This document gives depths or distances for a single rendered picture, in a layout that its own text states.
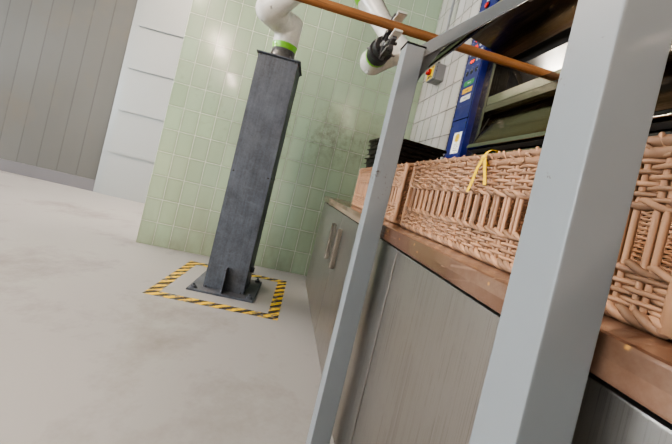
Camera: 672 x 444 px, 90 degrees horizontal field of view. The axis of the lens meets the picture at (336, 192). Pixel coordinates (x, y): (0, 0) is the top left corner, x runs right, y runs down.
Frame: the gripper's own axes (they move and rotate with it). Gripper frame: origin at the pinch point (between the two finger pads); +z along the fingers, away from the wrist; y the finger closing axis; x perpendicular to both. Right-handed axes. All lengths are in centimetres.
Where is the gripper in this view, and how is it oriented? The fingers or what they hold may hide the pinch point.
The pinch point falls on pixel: (397, 25)
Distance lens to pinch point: 124.6
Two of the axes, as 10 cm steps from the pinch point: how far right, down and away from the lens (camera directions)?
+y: -2.4, 9.7, 0.1
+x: -9.6, -2.3, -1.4
